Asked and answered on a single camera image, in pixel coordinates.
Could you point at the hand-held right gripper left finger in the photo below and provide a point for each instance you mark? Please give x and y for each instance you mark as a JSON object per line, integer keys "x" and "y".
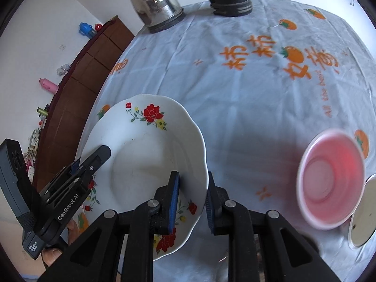
{"x": 174, "y": 199}

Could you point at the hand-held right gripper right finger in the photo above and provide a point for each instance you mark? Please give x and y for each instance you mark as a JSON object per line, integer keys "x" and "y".
{"x": 210, "y": 211}

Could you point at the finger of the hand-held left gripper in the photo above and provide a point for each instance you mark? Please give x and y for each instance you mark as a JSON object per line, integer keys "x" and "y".
{"x": 98, "y": 157}
{"x": 60, "y": 179}

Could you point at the white floral plate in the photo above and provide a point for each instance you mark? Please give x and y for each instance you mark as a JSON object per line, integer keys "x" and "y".
{"x": 141, "y": 155}

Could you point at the person's left hand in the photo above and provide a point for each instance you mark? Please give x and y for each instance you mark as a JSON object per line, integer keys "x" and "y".
{"x": 52, "y": 255}

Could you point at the pile of small clutter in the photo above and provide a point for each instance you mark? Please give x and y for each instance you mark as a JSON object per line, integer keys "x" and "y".
{"x": 33, "y": 149}

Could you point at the small green bottle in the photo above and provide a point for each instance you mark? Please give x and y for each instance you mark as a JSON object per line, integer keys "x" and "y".
{"x": 42, "y": 111}

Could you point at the brown wooden cabinet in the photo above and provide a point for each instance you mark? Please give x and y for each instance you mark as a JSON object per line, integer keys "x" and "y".
{"x": 79, "y": 76}

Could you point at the pink thermos jug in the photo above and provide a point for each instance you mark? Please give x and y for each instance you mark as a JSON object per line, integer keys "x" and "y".
{"x": 48, "y": 85}

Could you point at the clear plastic bag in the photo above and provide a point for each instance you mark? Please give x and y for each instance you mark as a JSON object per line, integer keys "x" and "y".
{"x": 63, "y": 70}

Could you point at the persimmon print tablecloth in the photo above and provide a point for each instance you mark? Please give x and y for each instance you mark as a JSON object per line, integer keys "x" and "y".
{"x": 249, "y": 102}

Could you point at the blue thermos jug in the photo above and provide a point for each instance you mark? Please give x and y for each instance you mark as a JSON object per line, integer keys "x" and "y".
{"x": 85, "y": 29}

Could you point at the small red jar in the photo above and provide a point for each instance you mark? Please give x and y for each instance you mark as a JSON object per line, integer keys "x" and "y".
{"x": 98, "y": 27}

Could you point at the stainless steel electric kettle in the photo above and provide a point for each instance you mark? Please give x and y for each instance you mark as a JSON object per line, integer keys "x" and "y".
{"x": 155, "y": 3}

